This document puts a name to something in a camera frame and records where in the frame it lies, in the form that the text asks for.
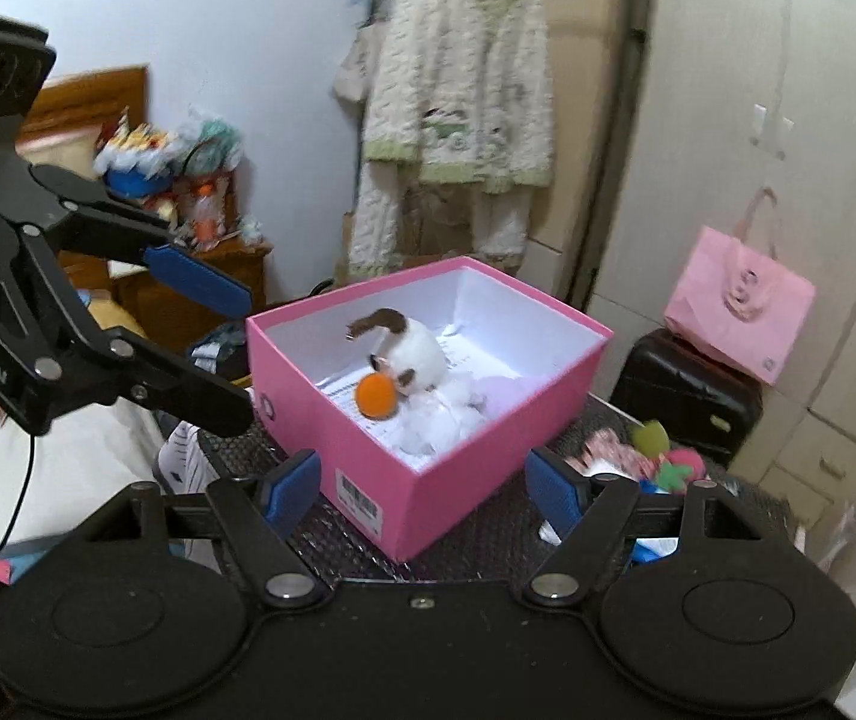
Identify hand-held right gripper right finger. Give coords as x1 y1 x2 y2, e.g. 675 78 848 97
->
522 448 765 607

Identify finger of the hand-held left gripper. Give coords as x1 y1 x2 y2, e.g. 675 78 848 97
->
0 221 258 440
23 161 255 320

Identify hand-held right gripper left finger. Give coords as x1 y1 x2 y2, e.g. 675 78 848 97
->
109 450 330 610

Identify pink floral scrunchie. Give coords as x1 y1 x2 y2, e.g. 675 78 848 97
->
567 427 643 477

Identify pink cardboard shoe box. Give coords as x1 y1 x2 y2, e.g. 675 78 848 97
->
246 255 615 563

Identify blue wet wipes pack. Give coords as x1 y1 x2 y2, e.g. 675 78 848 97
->
632 536 680 563

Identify green makeup sponge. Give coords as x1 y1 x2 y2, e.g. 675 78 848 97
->
629 420 668 458

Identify orange makeup sponge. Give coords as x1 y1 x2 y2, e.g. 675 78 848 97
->
355 371 399 417

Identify pink strawberry plush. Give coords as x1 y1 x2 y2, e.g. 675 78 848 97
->
653 446 707 496

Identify white plastic bag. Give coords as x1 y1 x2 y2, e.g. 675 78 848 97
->
398 379 485 458

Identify white and brown plush toy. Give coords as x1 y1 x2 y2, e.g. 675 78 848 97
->
345 307 450 398

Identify teal and white soft pack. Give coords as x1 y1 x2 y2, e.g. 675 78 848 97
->
173 109 243 173

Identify wooden nightstand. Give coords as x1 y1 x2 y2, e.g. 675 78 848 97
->
109 240 275 346

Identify orange drink bottle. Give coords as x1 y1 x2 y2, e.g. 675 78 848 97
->
195 184 220 245

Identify wooden bed headboard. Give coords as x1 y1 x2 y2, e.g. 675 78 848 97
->
15 64 151 181

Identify black bubble wrap sheet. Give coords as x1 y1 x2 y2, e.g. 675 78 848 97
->
195 390 808 586

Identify blue bowl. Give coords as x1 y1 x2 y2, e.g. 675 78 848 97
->
105 165 174 200

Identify white bedding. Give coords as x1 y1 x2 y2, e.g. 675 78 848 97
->
0 397 174 556

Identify plain brown paper bag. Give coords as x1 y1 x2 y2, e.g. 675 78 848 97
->
332 211 360 287

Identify colourful snack packets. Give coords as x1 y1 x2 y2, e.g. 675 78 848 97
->
94 112 181 173

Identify black suitcase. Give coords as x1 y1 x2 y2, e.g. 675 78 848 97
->
609 328 764 470

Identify fluffy cream pajama pants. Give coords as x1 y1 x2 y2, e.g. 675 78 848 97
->
345 172 530 282

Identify pink tote bag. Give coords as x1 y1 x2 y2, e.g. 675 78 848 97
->
664 187 818 387

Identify fluffy cream pajama jacket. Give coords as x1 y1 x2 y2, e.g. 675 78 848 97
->
334 0 556 196

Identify tall beige cabinet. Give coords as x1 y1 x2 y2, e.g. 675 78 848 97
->
540 0 647 301

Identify beige wardrobe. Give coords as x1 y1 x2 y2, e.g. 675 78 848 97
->
585 0 856 541

